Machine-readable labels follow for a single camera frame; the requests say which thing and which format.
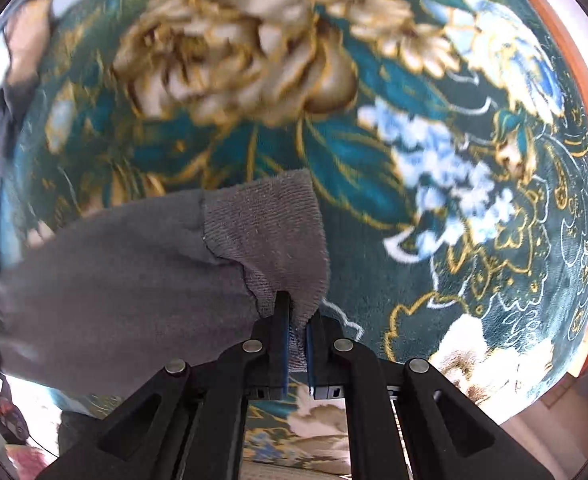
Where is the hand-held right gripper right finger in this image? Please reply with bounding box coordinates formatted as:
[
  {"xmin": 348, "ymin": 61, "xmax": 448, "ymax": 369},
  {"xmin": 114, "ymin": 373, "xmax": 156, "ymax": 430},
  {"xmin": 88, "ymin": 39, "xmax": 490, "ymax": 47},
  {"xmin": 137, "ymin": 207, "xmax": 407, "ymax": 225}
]
[{"xmin": 305, "ymin": 316, "xmax": 555, "ymax": 480}]

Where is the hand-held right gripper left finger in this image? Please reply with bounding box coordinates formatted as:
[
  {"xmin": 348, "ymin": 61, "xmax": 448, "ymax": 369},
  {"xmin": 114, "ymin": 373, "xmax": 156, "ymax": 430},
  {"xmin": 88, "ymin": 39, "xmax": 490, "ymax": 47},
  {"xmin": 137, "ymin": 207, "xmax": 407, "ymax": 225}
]
[{"xmin": 34, "ymin": 291, "xmax": 293, "ymax": 480}]

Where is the grey sweatshirt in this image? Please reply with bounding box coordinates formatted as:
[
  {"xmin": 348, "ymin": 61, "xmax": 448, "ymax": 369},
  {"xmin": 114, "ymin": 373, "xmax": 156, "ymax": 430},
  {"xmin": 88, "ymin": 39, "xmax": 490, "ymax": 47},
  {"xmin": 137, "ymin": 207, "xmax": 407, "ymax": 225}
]
[{"xmin": 0, "ymin": 169, "xmax": 331, "ymax": 461}]

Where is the teal floral printed blanket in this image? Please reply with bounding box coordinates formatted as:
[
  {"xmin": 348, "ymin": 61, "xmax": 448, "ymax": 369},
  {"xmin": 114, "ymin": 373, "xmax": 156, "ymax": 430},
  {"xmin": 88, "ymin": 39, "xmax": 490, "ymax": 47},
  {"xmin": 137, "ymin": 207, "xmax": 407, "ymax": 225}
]
[{"xmin": 0, "ymin": 0, "xmax": 588, "ymax": 476}]

